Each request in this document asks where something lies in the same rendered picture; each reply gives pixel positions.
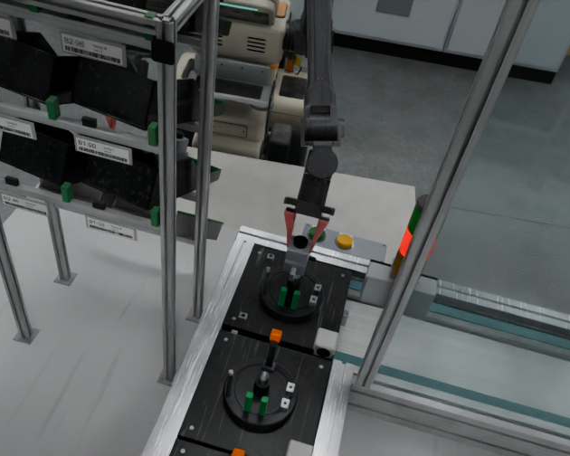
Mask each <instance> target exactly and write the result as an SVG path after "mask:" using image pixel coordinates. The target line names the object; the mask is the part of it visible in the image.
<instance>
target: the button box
mask: <svg viewBox="0 0 570 456"><path fill-rule="evenodd" d="M312 227H317V226H316V225H312V224H308V223H306V224H305V227H304V230H303V233H302V236H305V237H306V238H307V239H310V240H312V239H311V238H310V237H309V230H310V228H312ZM324 231H325V237H324V239H323V240H321V241H316V243H315V245H316V246H318V247H322V248H326V249H330V250H332V251H336V252H342V253H345V254H349V255H353V256H356V257H359V258H363V259H366V260H375V261H381V262H385V254H386V248H387V245H386V244H383V243H380V242H373V241H370V240H367V239H363V238H359V237H356V236H353V235H350V234H347V233H340V232H336V231H333V230H329V229H326V228H325V229H324ZM340 234H347V235H349V236H350V237H351V238H352V239H353V243H352V246H351V247H349V248H342V247H340V246H338V245H337V237H338V236H339V235H340Z"/></svg>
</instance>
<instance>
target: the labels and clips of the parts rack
mask: <svg viewBox="0 0 570 456"><path fill-rule="evenodd" d="M203 1H204V0H175V2H174V3H173V4H171V5H170V6H169V7H168V8H167V9H166V10H165V12H164V14H167V17H168V18H171V16H174V17H177V31H179V30H180V28H181V27H182V26H183V25H184V24H185V22H186V21H187V20H188V19H189V17H190V16H191V15H192V14H193V13H194V12H195V10H196V9H197V8H198V7H199V5H200V4H201V3H202V2H203ZM59 35H60V41H61V48H62V52H66V53H70V54H74V55H78V56H81V57H85V58H89V59H92V60H96V61H100V62H106V63H110V64H114V65H118V66H121V67H125V68H127V54H126V45H123V44H119V43H112V42H108V41H104V40H101V39H97V38H93V37H89V36H86V35H82V34H78V33H72V32H68V31H64V30H61V29H60V30H59ZM0 36H3V37H6V38H10V39H14V40H17V35H16V30H15V26H14V18H13V17H10V16H6V15H2V14H0ZM156 38H157V36H156V35H152V34H148V33H145V40H147V41H150V42H151V58H152V60H153V61H154V62H161V63H164V64H168V65H174V64H175V45H174V44H173V43H171V42H167V41H163V40H159V39H156ZM45 102H46V108H47V113H48V118H49V119H52V120H56V119H57V118H59V117H60V116H61V111H60V105H59V99H58V97H56V96H53V95H51V96H50V97H49V98H48V99H47V100H46V101H45ZM81 122H82V126H86V127H89V128H96V127H97V126H98V125H97V119H95V118H91V117H87V116H83V117H82V118H81ZM0 130H1V131H4V132H7V133H11V134H15V135H18V136H22V137H25V138H31V139H35V140H36V139H37V137H36V133H35V128H34V123H33V122H30V121H26V120H22V119H17V118H13V117H9V116H6V115H3V114H0ZM147 133H148V144H149V145H150V146H152V147H156V146H157V144H158V123H157V122H154V121H152V122H151V123H150V124H149V126H148V127H147ZM73 136H74V143H75V149H76V151H80V152H82V153H86V154H90V155H93V156H96V157H103V158H107V159H109V160H113V161H117V162H120V163H123V164H127V165H131V166H132V165H133V159H132V148H129V147H123V146H120V145H116V144H112V143H109V142H106V141H102V140H98V139H95V138H89V137H85V136H82V135H78V134H73ZM5 182H6V183H7V184H8V185H13V186H19V180H18V178H16V177H12V176H6V177H5ZM61 191H62V200H63V202H65V203H69V202H70V201H71V200H72V198H73V192H72V186H71V183H68V182H64V183H63V185H62V186H61ZM0 196H1V200H2V204H4V205H8V206H12V207H14V208H18V209H21V210H25V211H28V212H31V213H35V214H40V215H44V216H47V217H51V218H52V212H51V207H50V204H47V203H44V202H40V201H37V200H33V199H31V198H27V197H23V196H20V195H14V194H11V193H7V192H4V191H1V190H0ZM54 206H55V207H56V208H60V209H63V210H66V211H70V212H74V213H76V214H83V215H85V219H86V225H87V228H90V229H93V230H97V231H100V232H104V233H109V234H113V235H116V236H119V237H123V238H126V239H130V240H132V241H137V240H138V235H137V230H139V231H142V232H146V233H152V234H155V235H158V236H160V233H158V232H154V231H150V230H148V229H144V228H140V227H137V226H134V225H130V224H127V223H122V222H118V221H114V220H111V219H108V218H104V217H101V216H97V215H94V214H88V213H84V212H82V211H78V210H74V209H71V208H68V207H65V206H61V205H57V204H54ZM92 207H93V208H97V209H100V210H103V211H104V210H105V209H106V203H105V202H102V201H100V200H96V199H94V200H93V201H92ZM151 225H152V226H155V227H158V226H159V225H160V207H158V206H154V207H153V209H152V211H151ZM176 240H177V241H179V242H184V243H188V244H192V245H195V238H194V236H186V235H180V234H177V235H176Z"/></svg>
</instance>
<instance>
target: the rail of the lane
mask: <svg viewBox="0 0 570 456"><path fill-rule="evenodd" d="M236 238H237V239H241V240H244V241H243V242H254V245H256V246H260V247H262V248H266V249H270V250H273V251H276V252H282V253H287V249H288V248H287V238H285V237H282V236H279V235H275V234H272V233H266V232H263V231H259V230H255V229H252V228H249V227H245V226H241V227H240V229H239V231H238V233H237V235H236V237H235V240H236ZM309 260H310V261H315V262H319V263H322V264H326V265H329V266H332V267H336V268H339V269H342V270H346V271H352V277H351V280H357V281H360V282H363V281H364V278H365V275H366V271H367V268H368V265H369V262H370V260H366V259H363V258H359V257H356V256H353V255H349V254H345V253H342V252H336V251H332V250H330V249H326V248H322V247H318V246H316V245H314V248H313V250H312V252H311V253H310V254H309Z"/></svg>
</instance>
